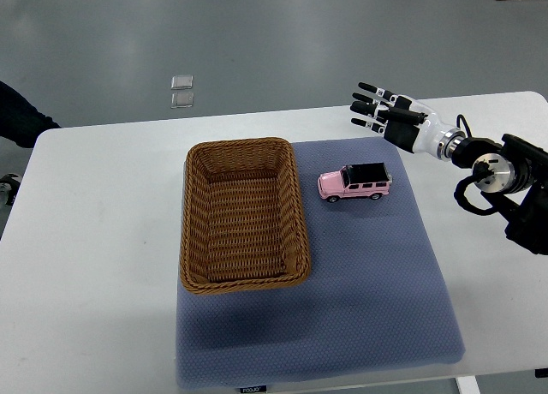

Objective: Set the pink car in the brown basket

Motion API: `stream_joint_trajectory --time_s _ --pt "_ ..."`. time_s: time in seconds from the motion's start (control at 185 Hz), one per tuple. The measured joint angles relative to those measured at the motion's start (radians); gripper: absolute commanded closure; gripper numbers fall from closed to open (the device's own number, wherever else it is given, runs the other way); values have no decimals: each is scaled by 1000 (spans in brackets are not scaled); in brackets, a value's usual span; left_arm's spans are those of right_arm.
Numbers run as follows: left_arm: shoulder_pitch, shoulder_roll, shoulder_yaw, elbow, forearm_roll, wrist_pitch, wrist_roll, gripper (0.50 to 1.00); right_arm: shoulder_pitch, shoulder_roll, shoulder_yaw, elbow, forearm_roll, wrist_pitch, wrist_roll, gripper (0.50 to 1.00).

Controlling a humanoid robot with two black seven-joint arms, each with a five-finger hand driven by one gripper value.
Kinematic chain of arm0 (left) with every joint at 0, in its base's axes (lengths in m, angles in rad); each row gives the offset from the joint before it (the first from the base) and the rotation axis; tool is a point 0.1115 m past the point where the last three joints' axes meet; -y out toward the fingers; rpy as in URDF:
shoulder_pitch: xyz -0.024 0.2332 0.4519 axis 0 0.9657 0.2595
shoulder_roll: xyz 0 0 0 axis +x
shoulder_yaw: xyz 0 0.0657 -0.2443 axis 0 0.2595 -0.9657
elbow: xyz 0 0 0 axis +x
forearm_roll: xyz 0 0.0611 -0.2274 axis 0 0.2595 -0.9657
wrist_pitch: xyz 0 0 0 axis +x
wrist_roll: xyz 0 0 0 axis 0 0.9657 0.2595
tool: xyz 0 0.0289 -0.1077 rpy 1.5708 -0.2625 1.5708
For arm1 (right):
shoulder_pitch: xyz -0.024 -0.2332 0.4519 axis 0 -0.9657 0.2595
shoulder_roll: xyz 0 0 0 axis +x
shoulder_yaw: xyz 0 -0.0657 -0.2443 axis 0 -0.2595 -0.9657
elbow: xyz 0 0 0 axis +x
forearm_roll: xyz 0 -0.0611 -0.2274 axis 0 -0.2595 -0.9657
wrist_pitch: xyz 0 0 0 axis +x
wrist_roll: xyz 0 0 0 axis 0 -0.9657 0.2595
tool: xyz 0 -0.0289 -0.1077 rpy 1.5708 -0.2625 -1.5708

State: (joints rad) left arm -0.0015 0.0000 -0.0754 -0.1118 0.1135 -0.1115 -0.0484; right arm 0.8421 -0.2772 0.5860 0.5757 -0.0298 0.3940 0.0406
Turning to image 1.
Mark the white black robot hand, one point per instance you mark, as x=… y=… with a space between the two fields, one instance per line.
x=411 y=125

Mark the pink toy car black roof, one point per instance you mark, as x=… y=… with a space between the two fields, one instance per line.
x=371 y=180

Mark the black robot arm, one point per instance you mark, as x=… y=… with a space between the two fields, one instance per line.
x=507 y=178

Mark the brown wicker basket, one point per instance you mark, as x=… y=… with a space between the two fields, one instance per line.
x=243 y=224

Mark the blue-grey textured mat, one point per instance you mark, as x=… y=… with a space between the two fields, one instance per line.
x=375 y=298

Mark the lower clear floor tile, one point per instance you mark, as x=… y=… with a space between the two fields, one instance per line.
x=182 y=99

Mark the clear floor tile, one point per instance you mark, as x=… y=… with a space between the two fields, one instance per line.
x=182 y=99
x=181 y=82

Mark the upper clear floor tile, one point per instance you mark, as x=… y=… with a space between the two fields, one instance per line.
x=181 y=82

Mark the white table leg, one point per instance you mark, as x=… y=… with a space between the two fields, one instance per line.
x=467 y=385

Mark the black table label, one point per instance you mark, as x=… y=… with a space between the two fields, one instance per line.
x=254 y=389

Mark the dark sleeve of person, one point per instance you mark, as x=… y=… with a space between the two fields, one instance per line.
x=21 y=122

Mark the grey device at left edge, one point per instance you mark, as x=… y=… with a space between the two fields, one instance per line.
x=10 y=184

